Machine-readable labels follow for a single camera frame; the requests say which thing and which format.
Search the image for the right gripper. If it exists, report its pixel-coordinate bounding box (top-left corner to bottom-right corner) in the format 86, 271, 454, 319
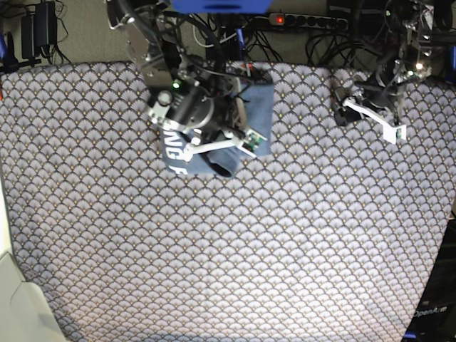
147, 78, 248, 143

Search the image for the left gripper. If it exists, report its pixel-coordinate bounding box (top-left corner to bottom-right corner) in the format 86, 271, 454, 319
332, 81, 404, 127

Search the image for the blue T-shirt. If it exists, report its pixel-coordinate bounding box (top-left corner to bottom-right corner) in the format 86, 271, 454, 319
160, 82, 274, 178

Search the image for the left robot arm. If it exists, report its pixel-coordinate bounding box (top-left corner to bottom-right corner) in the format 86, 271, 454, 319
334, 1, 435, 127

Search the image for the red black clamp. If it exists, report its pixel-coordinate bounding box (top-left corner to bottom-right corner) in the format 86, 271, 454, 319
240, 63, 254, 82

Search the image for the blue plastic box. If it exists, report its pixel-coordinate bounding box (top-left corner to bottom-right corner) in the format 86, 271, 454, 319
171, 0, 272, 14

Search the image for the black power strip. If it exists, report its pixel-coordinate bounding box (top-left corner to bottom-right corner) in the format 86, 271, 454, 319
268, 13, 349, 31

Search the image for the fan patterned table cloth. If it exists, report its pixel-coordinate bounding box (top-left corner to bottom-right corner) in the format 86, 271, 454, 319
1, 63, 455, 341

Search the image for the black power adapter bundle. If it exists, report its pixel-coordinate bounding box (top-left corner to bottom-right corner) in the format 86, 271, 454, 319
21, 1, 58, 60

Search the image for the black OpenArm case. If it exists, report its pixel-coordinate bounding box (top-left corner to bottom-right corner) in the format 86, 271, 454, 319
402, 218, 455, 341

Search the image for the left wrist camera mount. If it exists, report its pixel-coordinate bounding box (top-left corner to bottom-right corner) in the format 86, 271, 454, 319
342, 98, 407, 145

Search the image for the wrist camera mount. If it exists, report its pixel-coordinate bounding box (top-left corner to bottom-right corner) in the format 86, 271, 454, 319
342, 98, 407, 145
182, 126, 267, 162

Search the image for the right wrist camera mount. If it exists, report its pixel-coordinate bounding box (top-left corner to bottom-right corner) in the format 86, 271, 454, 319
182, 126, 267, 162

